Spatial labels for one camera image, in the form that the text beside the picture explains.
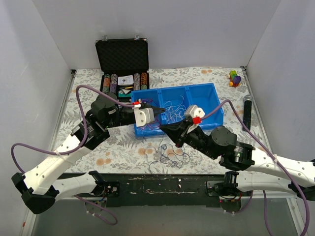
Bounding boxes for blue three-compartment plastic bin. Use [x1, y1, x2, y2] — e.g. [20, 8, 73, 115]
[131, 83, 220, 137]

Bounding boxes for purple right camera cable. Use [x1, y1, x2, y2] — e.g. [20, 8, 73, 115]
[199, 99, 311, 236]

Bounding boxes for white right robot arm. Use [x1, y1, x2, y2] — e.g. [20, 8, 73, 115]
[160, 118, 315, 201]

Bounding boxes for black handheld microphone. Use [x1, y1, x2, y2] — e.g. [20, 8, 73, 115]
[243, 94, 252, 130]

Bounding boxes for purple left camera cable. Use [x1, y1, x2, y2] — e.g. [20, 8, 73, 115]
[11, 85, 136, 226]

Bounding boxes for red wire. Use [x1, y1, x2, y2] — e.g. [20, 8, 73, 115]
[134, 98, 163, 131]

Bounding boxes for purple camera cable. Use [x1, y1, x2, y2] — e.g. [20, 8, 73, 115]
[199, 99, 311, 236]
[11, 85, 136, 226]

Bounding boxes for black metal base rail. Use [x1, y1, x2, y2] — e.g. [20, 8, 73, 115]
[71, 172, 249, 208]

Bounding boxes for white wires in bin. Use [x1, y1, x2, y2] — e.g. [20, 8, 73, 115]
[163, 95, 187, 123]

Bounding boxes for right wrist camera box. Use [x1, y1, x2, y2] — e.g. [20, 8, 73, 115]
[185, 105, 205, 124]

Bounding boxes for black poker chip case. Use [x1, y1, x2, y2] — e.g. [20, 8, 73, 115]
[95, 35, 150, 102]

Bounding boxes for colourful toy block train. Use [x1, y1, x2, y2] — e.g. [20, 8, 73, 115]
[226, 70, 242, 88]

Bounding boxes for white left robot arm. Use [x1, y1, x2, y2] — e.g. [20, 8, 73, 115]
[11, 92, 165, 214]

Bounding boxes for floral patterned table mat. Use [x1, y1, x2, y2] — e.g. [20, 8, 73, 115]
[54, 67, 269, 174]

